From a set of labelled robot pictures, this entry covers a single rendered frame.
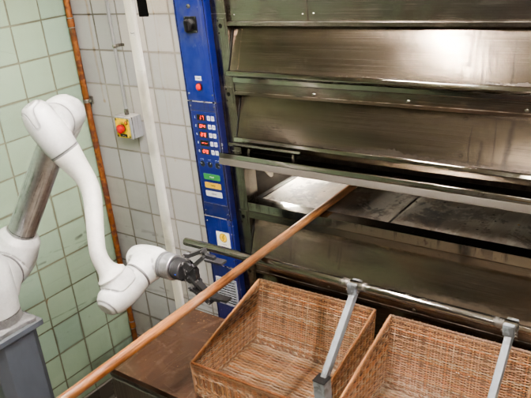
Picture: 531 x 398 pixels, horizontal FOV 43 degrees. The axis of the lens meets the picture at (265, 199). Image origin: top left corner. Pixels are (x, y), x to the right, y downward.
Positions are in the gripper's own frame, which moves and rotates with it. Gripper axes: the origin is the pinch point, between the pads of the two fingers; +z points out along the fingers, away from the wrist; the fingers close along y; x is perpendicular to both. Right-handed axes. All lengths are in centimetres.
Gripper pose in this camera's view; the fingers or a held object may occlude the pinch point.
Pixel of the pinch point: (224, 281)
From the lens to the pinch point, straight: 213.6
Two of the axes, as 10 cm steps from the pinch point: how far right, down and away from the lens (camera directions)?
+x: -5.8, 3.6, -7.3
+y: 1.0, 9.2, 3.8
